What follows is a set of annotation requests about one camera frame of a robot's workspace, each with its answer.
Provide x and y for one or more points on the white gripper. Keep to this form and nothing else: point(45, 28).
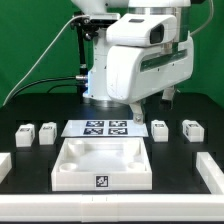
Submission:
point(135, 73)

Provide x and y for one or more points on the white square tabletop part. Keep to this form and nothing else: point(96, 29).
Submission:
point(88, 164)

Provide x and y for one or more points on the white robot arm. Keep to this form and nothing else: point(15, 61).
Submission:
point(140, 47)

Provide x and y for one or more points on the white sheet with tags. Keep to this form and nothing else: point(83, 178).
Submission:
point(81, 128)

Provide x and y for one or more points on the white right fence piece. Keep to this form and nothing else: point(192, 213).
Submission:
point(210, 172)

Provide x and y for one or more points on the white fence piece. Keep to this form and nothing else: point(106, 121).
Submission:
point(5, 165)
point(210, 172)

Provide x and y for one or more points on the white left fence piece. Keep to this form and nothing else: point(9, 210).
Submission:
point(5, 165)

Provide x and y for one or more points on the grey camera on stand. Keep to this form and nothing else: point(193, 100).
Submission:
point(100, 20)

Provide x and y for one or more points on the black camera stand pole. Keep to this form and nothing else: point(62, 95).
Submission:
point(83, 67)

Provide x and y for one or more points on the white front fence rail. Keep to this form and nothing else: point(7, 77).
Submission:
point(112, 208)

